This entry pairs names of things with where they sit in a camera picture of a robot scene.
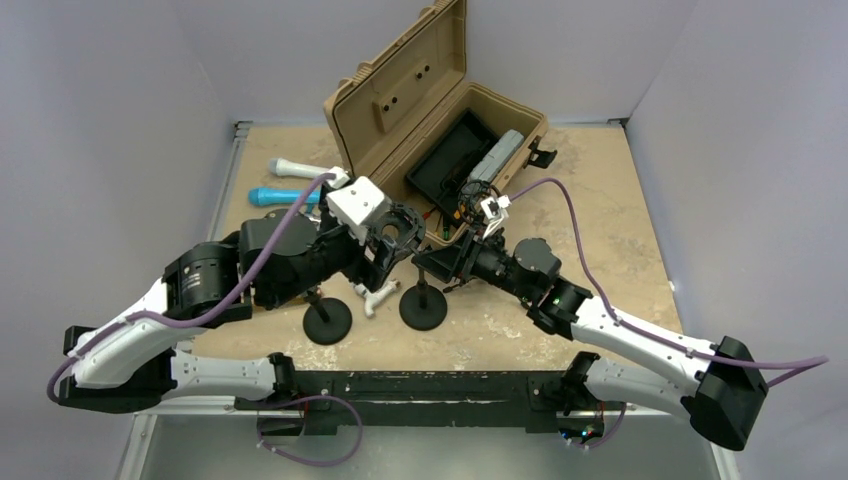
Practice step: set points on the white plastic faucet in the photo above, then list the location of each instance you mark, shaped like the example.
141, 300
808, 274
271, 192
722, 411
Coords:
373, 299

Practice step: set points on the black tripod shock mount stand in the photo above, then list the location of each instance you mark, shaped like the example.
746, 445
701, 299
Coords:
471, 194

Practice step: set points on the tan plastic tool case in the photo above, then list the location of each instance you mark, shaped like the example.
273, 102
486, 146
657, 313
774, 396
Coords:
396, 106

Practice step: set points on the grey plastic bit box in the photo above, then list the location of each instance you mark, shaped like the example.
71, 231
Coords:
497, 157

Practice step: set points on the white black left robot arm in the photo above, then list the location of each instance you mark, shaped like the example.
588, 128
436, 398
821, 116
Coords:
134, 363

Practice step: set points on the black round-base clip stand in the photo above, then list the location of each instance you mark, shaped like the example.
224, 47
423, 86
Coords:
327, 321

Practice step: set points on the white mesh-head microphone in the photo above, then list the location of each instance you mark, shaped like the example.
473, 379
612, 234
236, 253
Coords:
301, 170

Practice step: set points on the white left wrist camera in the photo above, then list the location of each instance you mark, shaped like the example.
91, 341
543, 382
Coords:
355, 203

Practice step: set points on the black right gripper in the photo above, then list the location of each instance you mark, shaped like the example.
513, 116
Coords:
455, 260

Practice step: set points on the black mounting base plate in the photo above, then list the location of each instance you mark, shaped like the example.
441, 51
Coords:
534, 401

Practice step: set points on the black round-base shock mount stand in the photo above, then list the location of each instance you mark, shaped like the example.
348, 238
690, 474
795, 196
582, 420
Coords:
396, 240

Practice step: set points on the blue microphone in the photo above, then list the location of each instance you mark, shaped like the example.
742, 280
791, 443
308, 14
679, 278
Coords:
266, 196

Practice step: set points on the black tool tray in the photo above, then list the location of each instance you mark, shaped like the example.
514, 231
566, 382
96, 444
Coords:
444, 168

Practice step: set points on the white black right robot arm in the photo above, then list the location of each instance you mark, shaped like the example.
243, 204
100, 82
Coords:
714, 386

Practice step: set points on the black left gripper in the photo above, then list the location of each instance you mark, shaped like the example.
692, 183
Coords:
364, 268

